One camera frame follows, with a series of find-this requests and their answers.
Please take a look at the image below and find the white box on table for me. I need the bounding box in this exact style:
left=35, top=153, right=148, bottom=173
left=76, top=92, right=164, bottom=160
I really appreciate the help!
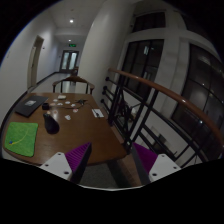
left=58, top=95, right=66, bottom=100

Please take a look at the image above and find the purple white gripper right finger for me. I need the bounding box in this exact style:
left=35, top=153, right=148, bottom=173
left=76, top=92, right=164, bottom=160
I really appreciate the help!
left=131, top=143, right=180, bottom=185

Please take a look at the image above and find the small black box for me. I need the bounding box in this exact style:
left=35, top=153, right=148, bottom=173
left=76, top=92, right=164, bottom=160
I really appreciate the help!
left=42, top=103, right=50, bottom=110

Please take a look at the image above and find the white notepad with pen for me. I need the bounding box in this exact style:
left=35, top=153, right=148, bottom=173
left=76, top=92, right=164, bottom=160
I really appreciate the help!
left=92, top=109, right=104, bottom=118

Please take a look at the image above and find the black cable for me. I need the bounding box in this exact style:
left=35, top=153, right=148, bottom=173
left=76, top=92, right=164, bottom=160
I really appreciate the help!
left=70, top=98, right=90, bottom=107

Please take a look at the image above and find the double door at corridor end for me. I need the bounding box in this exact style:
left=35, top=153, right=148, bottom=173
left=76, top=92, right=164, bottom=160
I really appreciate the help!
left=60, top=50, right=79, bottom=72

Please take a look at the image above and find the green exit sign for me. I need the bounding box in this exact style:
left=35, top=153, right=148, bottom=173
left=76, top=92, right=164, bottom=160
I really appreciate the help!
left=69, top=43, right=76, bottom=47

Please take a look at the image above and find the green mouse pad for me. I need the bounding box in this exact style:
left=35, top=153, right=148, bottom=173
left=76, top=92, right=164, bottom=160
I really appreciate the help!
left=4, top=122, right=38, bottom=157

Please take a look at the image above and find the black laptop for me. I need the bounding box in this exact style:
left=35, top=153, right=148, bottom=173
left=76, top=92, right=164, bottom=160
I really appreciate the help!
left=15, top=95, right=47, bottom=117

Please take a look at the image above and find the side door in corridor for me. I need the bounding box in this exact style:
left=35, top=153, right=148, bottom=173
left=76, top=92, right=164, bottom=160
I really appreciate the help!
left=27, top=35, right=44, bottom=89

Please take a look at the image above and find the wooden chair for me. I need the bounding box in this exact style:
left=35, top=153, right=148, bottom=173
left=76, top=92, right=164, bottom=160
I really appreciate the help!
left=52, top=76, right=95, bottom=95

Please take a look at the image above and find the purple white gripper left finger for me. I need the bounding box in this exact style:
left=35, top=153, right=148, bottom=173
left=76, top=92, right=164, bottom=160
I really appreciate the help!
left=40, top=142, right=92, bottom=184

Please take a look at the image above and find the wooden handrail with black railing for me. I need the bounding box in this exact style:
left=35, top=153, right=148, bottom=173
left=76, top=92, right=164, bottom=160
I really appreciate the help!
left=101, top=68, right=224, bottom=167

